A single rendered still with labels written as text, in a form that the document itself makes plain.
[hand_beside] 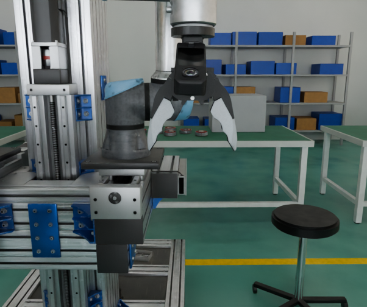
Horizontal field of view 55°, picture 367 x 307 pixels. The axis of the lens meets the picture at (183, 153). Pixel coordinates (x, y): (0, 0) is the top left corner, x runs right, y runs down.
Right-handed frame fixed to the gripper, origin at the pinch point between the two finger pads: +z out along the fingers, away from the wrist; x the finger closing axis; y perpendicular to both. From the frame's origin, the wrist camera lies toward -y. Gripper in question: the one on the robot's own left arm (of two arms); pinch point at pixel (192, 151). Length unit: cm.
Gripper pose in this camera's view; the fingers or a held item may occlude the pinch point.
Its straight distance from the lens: 59.8
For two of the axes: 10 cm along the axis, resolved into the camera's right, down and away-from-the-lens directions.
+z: 0.0, 9.8, 2.2
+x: -10.0, -0.1, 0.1
